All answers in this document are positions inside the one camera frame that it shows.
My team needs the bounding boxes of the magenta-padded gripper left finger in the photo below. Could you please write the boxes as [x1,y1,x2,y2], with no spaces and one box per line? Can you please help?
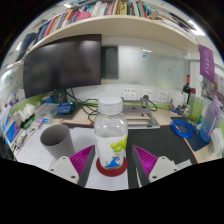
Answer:
[48,144,97,188]

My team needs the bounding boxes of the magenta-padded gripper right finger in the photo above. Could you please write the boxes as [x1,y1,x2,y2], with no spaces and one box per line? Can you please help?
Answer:
[131,144,181,188]

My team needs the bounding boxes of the clear plastic drink bottle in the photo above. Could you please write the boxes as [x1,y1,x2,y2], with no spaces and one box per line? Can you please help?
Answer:
[93,95,129,169]

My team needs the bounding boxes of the translucent purple water jug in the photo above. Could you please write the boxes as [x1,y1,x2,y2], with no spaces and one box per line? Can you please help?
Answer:
[199,98,223,144]

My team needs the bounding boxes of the grey ribbed cup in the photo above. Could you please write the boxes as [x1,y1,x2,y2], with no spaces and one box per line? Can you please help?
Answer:
[39,124,76,160]

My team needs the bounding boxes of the black desk mat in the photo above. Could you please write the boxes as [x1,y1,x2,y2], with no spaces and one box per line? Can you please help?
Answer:
[63,123,199,189]

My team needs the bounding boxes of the handwritten white paper sheet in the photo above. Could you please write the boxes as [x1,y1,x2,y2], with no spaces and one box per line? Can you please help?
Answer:
[16,123,56,171]

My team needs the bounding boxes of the flat round red coaster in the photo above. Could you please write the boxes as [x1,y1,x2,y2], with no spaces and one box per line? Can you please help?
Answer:
[95,156,129,178]

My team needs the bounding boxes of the grey metal laptop stand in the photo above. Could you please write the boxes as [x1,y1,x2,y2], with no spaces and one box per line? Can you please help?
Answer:
[121,98,161,130]

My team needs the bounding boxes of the clear plastic box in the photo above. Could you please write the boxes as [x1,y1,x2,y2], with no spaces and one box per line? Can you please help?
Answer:
[34,103,60,121]

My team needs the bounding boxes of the small blue box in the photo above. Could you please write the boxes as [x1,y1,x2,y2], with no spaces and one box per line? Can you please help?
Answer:
[57,101,76,115]

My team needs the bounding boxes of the blue printed booklet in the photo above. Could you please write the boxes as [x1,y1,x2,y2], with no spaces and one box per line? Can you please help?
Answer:
[3,119,21,144]

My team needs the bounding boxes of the white tissue pack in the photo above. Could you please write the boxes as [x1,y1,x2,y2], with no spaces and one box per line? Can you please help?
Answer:
[13,103,37,128]

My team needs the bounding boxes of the white round jar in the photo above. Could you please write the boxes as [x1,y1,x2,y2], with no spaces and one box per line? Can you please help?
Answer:
[170,91,185,109]

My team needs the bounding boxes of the dark wine bottle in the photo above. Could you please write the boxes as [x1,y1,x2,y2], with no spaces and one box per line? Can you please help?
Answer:
[181,74,192,101]

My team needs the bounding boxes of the black computer monitor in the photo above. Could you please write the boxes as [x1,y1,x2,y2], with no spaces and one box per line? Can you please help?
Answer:
[22,33,103,104]

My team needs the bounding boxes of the purple hanging pennant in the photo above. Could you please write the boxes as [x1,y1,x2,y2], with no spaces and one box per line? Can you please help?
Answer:
[198,44,216,84]

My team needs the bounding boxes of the wooden shelf with books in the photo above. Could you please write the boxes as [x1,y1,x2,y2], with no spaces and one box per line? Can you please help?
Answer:
[14,0,201,63]

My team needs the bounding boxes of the coiled blue cable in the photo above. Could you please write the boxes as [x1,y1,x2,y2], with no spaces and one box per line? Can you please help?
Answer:
[169,119,198,140]

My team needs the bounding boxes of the black monitor cables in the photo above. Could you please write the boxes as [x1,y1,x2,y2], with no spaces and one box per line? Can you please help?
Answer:
[64,88,99,124]

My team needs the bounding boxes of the white wall socket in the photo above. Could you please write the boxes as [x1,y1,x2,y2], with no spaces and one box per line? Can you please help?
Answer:
[122,87,138,101]
[140,88,155,102]
[156,89,169,103]

